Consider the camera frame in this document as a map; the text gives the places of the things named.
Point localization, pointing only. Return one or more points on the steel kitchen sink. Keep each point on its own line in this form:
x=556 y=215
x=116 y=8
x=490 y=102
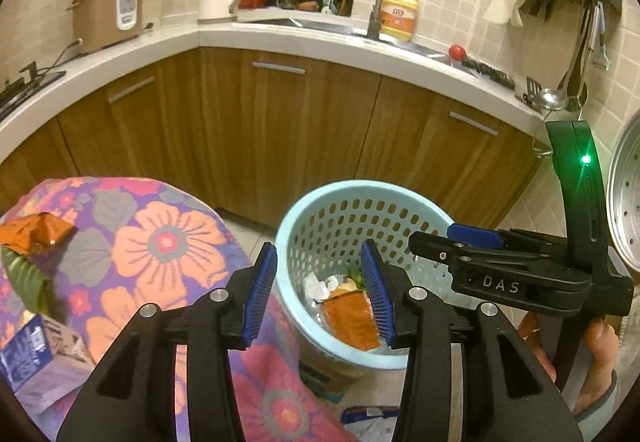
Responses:
x=310 y=25

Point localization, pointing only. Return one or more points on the hanging kitchen peeler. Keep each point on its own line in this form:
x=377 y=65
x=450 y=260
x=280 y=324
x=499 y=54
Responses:
x=600 y=42

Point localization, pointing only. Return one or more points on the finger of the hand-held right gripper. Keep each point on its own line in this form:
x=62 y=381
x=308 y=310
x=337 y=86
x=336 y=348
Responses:
x=475 y=234
x=450 y=252

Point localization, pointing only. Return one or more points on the green bok choy leaves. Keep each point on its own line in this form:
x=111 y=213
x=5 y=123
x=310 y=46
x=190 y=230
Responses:
x=356 y=279

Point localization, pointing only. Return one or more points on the floral tablecloth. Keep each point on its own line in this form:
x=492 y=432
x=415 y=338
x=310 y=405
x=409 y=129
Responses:
x=150 y=247

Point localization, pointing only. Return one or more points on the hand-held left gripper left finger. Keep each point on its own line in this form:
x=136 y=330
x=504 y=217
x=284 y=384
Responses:
x=260 y=292

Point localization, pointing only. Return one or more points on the small drink carton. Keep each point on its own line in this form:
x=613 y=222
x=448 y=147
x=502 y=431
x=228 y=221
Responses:
x=327 y=5

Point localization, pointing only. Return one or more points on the dark long brush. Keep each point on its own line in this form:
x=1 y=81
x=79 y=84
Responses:
x=487 y=72

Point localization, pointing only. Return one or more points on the red tomato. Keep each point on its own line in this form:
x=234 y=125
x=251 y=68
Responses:
x=456 y=52

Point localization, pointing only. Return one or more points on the pale hanging cloth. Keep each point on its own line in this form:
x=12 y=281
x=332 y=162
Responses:
x=505 y=5

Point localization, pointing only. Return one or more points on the brown rice cooker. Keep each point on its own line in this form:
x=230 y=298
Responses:
x=107 y=7

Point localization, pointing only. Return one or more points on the kitchen counter with wooden cabinets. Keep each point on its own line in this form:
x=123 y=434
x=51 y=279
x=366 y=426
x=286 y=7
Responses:
x=300 y=122

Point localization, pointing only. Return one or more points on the yellow detergent bottle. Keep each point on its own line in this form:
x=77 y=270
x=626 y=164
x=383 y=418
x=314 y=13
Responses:
x=397 y=15

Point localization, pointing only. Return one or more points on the cardboard box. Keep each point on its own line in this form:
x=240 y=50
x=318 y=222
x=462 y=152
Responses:
x=325 y=379

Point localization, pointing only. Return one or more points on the large green leaf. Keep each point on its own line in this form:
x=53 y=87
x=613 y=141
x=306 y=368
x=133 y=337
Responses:
x=27 y=282

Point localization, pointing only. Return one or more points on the steel ladle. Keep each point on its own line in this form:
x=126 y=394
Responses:
x=552 y=97

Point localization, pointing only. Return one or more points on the white tissue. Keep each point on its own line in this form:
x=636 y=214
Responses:
x=315 y=287

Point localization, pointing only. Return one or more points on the orange snack wrapper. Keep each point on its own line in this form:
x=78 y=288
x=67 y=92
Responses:
x=35 y=234
x=350 y=322

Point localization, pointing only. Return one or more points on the black gas stove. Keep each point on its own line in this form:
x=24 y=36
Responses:
x=20 y=87

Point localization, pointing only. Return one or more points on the light blue plastic basket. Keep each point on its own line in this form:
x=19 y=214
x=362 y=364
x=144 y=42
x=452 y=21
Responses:
x=320 y=232

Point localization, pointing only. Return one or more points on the slotted steel spatula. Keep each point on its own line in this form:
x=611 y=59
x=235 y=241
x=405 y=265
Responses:
x=532 y=90

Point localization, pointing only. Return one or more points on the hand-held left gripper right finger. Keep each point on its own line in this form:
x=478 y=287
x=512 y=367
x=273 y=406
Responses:
x=377 y=292

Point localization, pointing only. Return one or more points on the person's right hand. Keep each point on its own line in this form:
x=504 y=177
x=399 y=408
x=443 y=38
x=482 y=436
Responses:
x=600 y=352

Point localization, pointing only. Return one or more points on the person's right forearm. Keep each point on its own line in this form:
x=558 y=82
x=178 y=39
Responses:
x=600 y=407

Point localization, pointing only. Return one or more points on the blue white packet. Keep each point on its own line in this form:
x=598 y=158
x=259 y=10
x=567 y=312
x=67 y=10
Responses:
x=370 y=422

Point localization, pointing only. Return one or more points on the blue milk carton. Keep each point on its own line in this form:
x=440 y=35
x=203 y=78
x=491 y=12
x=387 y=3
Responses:
x=40 y=357

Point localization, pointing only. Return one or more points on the perforated steel steamer plate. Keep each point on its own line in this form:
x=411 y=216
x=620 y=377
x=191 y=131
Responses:
x=625 y=202

